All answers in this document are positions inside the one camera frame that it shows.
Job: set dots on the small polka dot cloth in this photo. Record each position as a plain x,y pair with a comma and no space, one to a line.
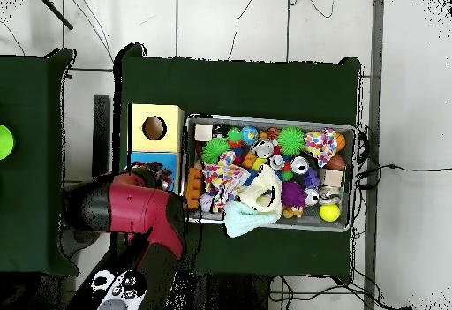
224,179

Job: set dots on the cream waffle cloth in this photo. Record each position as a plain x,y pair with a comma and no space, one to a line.
261,186

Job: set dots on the mint green waffle cloth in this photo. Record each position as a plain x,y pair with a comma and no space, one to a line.
243,221

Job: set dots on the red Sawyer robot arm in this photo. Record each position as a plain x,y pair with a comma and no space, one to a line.
141,204

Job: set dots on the wooden box with three holes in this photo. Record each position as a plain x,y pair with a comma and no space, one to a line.
169,140

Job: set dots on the plain wooden block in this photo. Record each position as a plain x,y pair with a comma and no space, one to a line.
203,132

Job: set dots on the crushed silver can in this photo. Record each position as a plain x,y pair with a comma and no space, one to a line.
263,148

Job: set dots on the large green spiky ball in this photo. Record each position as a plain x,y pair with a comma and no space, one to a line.
290,141

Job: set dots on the dark green tablecloth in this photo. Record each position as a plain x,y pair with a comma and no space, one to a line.
31,130
229,87

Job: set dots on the yellow ball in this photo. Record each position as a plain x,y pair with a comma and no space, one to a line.
329,213

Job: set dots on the black monitor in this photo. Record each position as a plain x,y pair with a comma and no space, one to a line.
101,130

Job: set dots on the grey stand base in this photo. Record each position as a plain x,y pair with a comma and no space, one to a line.
74,243

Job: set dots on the bright green round lid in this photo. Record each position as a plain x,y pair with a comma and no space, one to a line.
5,142

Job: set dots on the black rod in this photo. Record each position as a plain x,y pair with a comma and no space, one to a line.
54,11

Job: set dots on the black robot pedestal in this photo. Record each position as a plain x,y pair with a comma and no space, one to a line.
229,296

